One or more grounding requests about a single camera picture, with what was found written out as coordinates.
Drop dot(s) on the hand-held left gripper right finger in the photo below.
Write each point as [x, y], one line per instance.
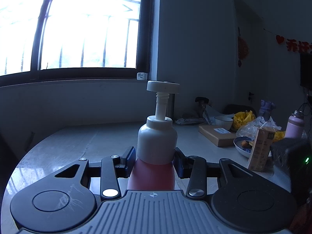
[178, 164]

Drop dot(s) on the person's right forearm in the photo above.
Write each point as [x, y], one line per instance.
[303, 217]

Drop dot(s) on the black trigger spray bottle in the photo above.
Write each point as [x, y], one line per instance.
[203, 104]

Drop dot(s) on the clear plastic bag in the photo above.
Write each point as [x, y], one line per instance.
[253, 128]

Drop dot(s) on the grey door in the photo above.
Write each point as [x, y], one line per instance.
[246, 78]

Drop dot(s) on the pink insulated bottle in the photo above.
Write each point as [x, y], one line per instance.
[293, 126]

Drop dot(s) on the barred window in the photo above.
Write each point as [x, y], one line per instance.
[73, 24]

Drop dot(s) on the brown cardboard box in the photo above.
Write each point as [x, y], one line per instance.
[217, 137]

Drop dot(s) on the white ribbed bowl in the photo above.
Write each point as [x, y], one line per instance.
[223, 123]

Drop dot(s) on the flat plastic packet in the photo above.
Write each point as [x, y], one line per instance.
[190, 121]

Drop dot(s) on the blue rimmed plate with food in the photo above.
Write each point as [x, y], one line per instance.
[240, 147]

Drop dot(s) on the pink pump bottle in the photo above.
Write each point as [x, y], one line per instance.
[157, 141]

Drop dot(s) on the red paper banner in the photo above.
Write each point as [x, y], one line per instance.
[292, 44]

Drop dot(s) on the purple water bottle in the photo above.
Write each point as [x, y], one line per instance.
[265, 108]

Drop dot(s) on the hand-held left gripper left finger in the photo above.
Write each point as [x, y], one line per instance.
[131, 159]

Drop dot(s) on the tan drink carton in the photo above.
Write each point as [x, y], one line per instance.
[259, 151]

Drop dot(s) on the dark wall screen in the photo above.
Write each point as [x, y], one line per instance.
[306, 69]

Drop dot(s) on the red hanging ornament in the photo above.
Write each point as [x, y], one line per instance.
[243, 46]

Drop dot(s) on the yellow plastic bag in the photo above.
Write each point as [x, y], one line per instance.
[242, 119]

